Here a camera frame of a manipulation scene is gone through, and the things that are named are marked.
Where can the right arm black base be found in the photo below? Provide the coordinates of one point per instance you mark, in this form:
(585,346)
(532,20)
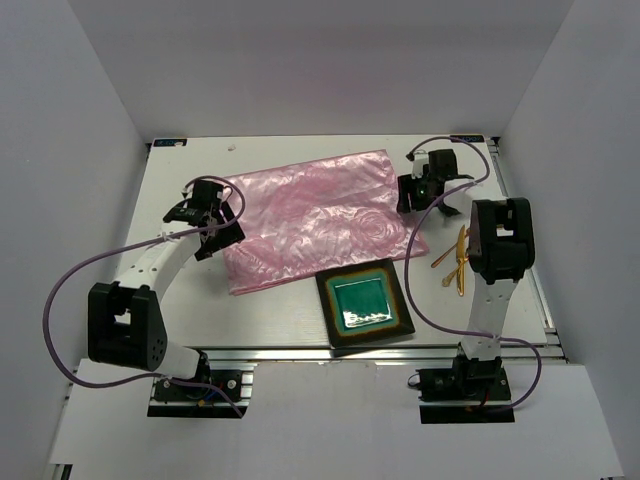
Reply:
(444,400)

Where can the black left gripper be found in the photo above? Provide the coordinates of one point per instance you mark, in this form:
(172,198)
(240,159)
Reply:
(230,234)

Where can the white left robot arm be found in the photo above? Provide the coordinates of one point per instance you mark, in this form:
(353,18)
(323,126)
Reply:
(125,322)

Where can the pink satin rose placemat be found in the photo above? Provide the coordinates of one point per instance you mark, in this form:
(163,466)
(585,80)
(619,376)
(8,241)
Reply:
(308,217)

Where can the blue label corner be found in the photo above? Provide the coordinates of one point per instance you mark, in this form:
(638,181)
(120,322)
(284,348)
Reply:
(169,142)
(467,138)

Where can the gold knife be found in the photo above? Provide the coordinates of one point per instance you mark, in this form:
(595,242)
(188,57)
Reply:
(462,245)

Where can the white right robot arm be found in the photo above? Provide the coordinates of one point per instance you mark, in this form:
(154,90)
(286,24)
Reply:
(497,244)

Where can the blue label left corner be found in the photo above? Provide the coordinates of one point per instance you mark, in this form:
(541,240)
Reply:
(169,142)

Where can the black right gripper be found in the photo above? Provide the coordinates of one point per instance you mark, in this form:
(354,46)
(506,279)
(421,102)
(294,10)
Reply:
(406,185)

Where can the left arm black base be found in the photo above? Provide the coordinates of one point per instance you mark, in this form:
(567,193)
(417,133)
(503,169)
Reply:
(235,380)

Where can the rose gold fork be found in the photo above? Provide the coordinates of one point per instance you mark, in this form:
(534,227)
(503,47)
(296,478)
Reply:
(445,256)

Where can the small gold spoon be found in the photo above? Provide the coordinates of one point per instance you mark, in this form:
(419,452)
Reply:
(452,276)

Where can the blue label right corner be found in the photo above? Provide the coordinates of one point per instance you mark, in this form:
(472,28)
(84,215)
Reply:
(467,138)

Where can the green square ceramic plate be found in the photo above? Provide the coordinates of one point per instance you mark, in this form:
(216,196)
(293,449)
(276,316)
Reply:
(363,303)

